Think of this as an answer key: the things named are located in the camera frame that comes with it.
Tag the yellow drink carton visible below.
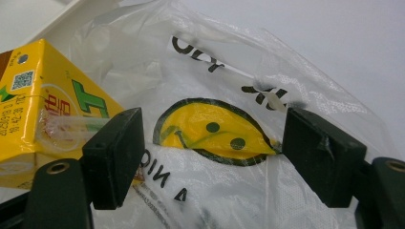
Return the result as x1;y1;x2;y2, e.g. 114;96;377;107
0;38;145;191

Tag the clear plastic bag smiley print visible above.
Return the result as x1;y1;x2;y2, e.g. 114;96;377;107
68;0;397;229

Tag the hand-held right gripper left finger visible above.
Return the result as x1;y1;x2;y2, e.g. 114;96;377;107
22;107;146;229

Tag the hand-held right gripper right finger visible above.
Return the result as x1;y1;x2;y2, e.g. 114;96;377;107
282;107;405;229

